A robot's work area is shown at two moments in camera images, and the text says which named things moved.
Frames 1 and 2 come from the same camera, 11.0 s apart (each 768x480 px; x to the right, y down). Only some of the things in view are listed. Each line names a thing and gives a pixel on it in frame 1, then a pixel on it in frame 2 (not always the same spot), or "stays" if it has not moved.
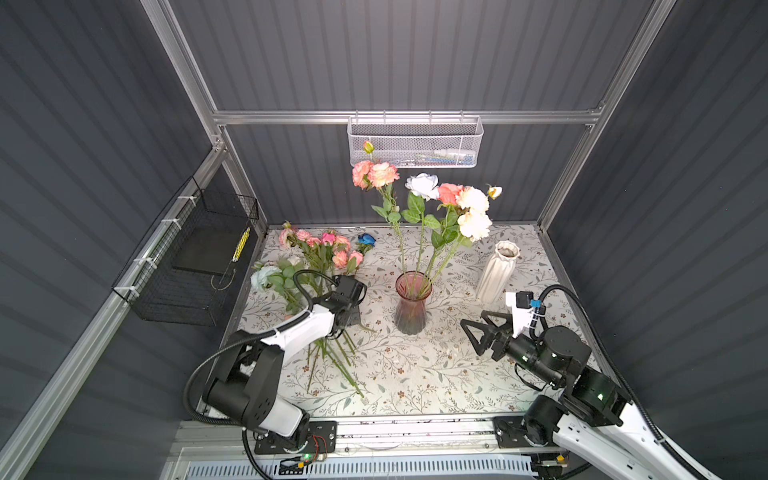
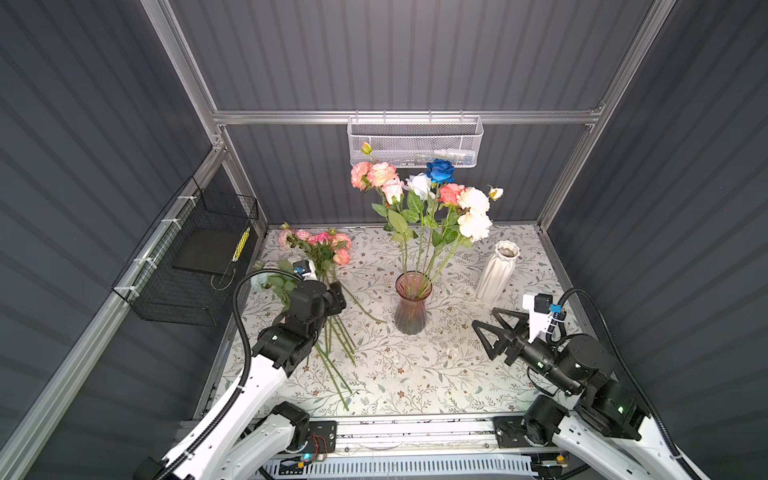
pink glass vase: x=412 y=289 stays
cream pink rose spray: x=465 y=219 stays
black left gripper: x=355 y=318 -> x=335 y=299
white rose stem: x=423 y=187 stays
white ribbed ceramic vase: x=498 y=273 stays
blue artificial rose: x=366 y=241 -> x=440 y=171
